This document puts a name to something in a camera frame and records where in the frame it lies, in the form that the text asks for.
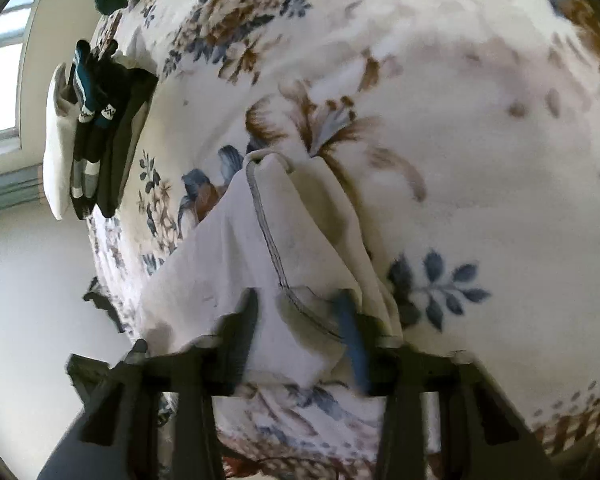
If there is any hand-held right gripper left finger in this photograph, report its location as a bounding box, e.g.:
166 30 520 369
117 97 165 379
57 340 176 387
37 287 261 480

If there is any floral printed blanket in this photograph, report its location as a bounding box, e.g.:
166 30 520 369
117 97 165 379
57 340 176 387
84 0 600 480

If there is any black folded garment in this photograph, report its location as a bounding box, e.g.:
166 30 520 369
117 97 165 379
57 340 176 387
96 57 160 220

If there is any black sock with grey stripes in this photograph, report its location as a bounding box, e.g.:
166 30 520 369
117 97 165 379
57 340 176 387
69 119 103 221

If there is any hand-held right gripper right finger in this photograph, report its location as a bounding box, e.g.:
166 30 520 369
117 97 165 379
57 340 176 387
331 290 557 480

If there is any white folded cloth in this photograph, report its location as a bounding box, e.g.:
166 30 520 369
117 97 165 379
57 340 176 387
42 62 82 222

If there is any dark teal patterned sock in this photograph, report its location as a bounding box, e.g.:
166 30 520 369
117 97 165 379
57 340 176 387
67 39 123 127

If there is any window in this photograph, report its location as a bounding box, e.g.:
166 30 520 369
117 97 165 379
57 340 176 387
0 0 52 152

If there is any white small garment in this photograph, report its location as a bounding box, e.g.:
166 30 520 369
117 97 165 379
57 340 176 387
139 150 407 391

